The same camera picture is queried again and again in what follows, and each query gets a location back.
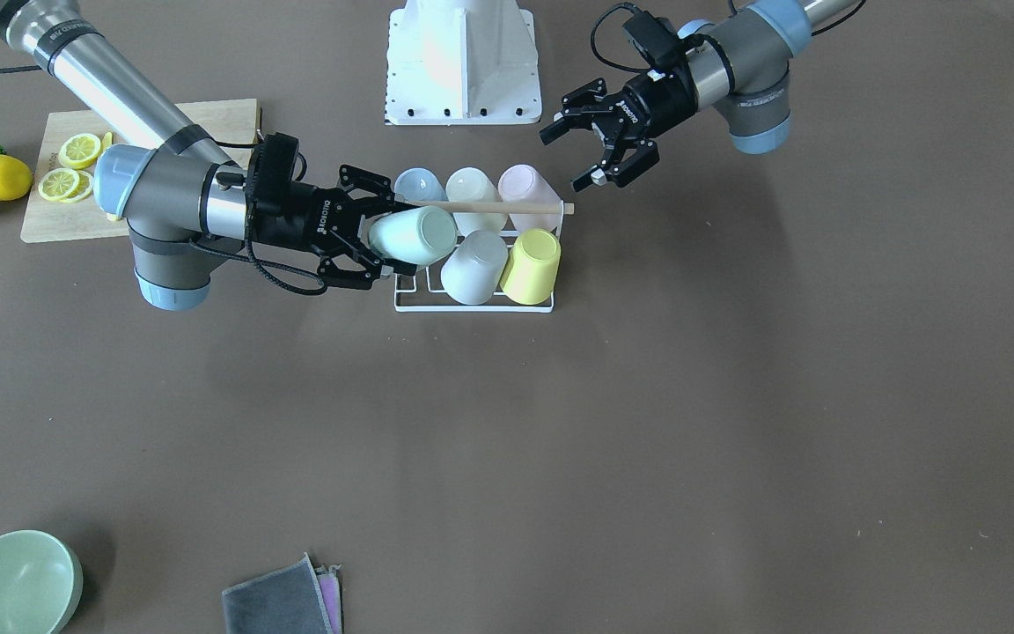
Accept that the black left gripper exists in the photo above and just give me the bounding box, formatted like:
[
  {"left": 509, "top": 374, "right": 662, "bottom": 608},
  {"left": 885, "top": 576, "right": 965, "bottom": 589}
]
[{"left": 539, "top": 72, "right": 699, "bottom": 192}]

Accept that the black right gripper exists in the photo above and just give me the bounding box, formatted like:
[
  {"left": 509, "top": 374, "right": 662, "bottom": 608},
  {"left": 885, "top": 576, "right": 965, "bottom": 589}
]
[{"left": 248, "top": 164, "right": 420, "bottom": 291}]

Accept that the green cup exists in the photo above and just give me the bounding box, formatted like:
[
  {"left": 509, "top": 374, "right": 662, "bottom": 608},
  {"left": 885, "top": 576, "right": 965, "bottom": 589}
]
[{"left": 369, "top": 205, "right": 459, "bottom": 267}]

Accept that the pink cup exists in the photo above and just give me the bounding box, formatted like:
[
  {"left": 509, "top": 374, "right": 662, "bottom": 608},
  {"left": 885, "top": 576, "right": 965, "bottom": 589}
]
[{"left": 496, "top": 164, "right": 561, "bottom": 233}]

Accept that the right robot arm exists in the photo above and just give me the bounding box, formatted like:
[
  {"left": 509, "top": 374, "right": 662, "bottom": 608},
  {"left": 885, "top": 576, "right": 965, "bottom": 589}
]
[{"left": 0, "top": 1, "right": 417, "bottom": 312}]

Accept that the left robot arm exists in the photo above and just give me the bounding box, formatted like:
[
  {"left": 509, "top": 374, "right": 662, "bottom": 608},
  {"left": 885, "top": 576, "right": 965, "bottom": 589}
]
[{"left": 540, "top": 1, "right": 862, "bottom": 191}]

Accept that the light blue cup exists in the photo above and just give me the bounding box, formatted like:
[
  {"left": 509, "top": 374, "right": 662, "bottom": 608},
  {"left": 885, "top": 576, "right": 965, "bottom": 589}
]
[{"left": 392, "top": 167, "right": 448, "bottom": 203}]

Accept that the cream white cup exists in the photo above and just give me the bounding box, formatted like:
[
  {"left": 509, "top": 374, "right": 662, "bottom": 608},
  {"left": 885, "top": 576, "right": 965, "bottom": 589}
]
[{"left": 445, "top": 167, "right": 508, "bottom": 237}]

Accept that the grey cup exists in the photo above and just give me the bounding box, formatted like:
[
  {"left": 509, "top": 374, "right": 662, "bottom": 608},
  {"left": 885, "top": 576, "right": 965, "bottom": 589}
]
[{"left": 440, "top": 230, "right": 510, "bottom": 306}]

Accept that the yellow cup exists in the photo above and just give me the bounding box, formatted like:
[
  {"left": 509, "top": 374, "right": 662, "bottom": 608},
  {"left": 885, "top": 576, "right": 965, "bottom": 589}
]
[{"left": 500, "top": 228, "right": 561, "bottom": 306}]

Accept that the wooden cutting board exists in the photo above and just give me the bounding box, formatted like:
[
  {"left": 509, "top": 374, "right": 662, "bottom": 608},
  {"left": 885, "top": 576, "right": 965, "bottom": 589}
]
[{"left": 20, "top": 98, "right": 261, "bottom": 245}]

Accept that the lemon slice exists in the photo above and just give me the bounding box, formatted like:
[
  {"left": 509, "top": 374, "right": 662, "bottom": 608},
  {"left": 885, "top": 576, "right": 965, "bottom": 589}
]
[
  {"left": 37, "top": 167, "right": 93, "bottom": 203},
  {"left": 56, "top": 133, "right": 105, "bottom": 170}
]

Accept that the grey folded cloth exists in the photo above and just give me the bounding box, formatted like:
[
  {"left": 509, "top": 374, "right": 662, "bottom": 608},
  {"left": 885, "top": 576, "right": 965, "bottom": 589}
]
[{"left": 222, "top": 555, "right": 345, "bottom": 633}]

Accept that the green bowl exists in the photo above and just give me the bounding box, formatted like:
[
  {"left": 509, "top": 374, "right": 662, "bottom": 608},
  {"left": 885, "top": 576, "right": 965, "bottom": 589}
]
[{"left": 0, "top": 529, "right": 84, "bottom": 633}]

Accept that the white wire cup holder rack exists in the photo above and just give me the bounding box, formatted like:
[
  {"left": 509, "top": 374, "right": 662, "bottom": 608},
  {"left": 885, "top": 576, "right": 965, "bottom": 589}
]
[{"left": 392, "top": 164, "right": 574, "bottom": 313}]

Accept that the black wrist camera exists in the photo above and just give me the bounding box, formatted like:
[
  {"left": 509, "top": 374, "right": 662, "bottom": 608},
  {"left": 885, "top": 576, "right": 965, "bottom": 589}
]
[{"left": 245, "top": 133, "right": 299, "bottom": 217}]

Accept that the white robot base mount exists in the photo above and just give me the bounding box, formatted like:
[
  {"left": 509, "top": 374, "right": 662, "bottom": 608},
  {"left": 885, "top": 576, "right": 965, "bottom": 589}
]
[{"left": 384, "top": 1, "right": 542, "bottom": 126}]

